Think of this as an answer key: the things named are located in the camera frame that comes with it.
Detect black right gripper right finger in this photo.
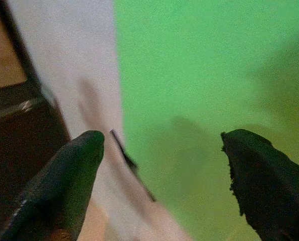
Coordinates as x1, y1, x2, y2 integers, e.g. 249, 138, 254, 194
220, 129, 299, 241

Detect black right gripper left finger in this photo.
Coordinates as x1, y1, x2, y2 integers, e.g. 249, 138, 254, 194
0, 130, 105, 241

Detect dark brown wooden furniture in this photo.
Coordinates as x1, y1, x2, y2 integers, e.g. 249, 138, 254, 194
0, 0, 71, 231

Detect thin black wall hook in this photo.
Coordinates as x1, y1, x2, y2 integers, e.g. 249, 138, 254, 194
109, 129, 157, 202

